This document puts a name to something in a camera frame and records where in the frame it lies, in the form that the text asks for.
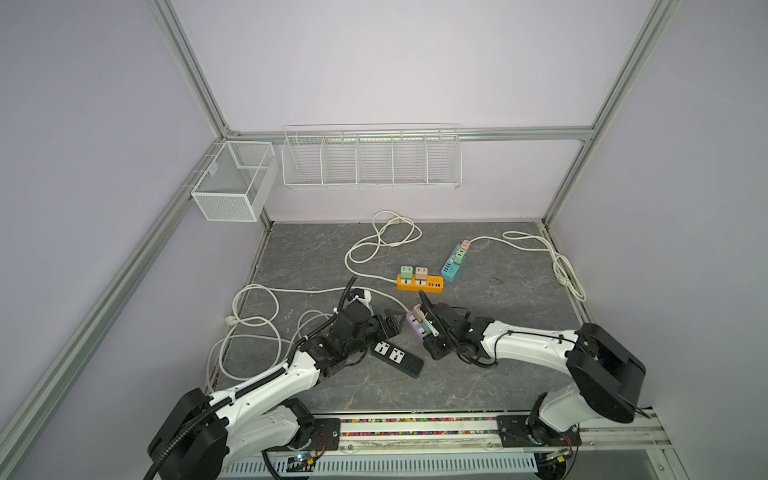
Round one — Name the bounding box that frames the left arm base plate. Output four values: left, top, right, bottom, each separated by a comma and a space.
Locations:
269, 417, 341, 452

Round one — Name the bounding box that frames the purple power strip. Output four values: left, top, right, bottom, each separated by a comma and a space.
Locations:
405, 311, 429, 341

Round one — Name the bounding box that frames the teal plug on purple strip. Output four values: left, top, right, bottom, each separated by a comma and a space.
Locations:
417, 321, 432, 336

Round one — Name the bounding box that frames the white mesh box basket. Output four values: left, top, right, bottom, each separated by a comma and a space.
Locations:
192, 141, 279, 223

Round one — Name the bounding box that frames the black power strip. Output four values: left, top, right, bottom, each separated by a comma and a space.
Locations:
372, 340, 424, 379

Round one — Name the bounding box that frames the aluminium front rail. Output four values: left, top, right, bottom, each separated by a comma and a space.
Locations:
217, 412, 688, 479

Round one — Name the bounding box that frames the teal power strip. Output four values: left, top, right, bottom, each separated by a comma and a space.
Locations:
441, 249, 463, 282

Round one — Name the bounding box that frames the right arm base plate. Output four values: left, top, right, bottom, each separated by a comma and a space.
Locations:
496, 414, 582, 447

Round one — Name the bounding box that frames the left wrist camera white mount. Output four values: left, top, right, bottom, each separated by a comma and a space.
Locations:
347, 288, 372, 305

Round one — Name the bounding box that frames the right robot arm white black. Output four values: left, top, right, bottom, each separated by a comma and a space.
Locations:
419, 291, 647, 444

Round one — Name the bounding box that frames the orange power strip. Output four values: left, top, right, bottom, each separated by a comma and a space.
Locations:
397, 275, 445, 294

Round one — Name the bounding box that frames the white wire rack basket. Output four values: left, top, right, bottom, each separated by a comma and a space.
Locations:
282, 123, 463, 189

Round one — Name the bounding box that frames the white cable of teal strip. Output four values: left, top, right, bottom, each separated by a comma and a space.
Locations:
469, 230, 587, 302

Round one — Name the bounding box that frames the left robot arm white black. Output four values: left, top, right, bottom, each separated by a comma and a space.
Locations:
144, 298, 405, 479

